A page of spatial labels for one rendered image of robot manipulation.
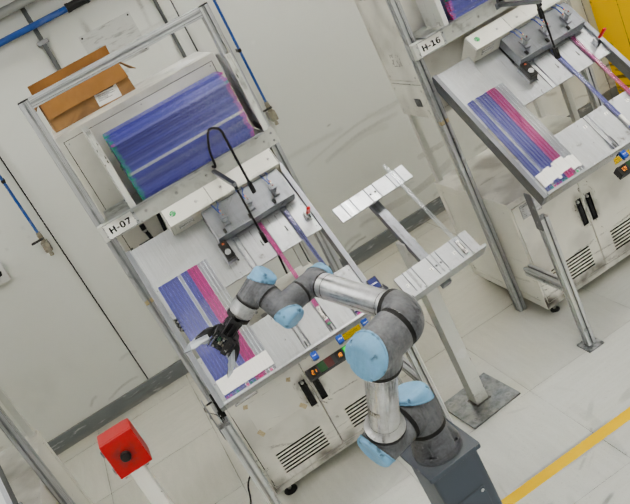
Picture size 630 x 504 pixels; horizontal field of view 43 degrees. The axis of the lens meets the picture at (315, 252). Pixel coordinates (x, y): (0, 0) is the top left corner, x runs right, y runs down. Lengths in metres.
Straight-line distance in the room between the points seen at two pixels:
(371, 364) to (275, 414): 1.44
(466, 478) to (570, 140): 1.50
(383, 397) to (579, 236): 1.88
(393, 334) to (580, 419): 1.43
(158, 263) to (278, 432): 0.86
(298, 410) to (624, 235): 1.69
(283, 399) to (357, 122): 2.15
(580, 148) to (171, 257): 1.66
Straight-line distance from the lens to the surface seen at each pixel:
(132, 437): 2.98
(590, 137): 3.37
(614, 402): 3.24
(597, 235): 3.79
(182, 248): 3.07
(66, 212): 4.57
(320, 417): 3.36
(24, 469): 3.60
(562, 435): 3.17
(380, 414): 2.12
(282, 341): 2.89
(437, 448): 2.37
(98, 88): 3.33
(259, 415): 3.27
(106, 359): 4.82
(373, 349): 1.88
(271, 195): 3.04
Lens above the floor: 2.06
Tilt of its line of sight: 22 degrees down
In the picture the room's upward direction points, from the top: 28 degrees counter-clockwise
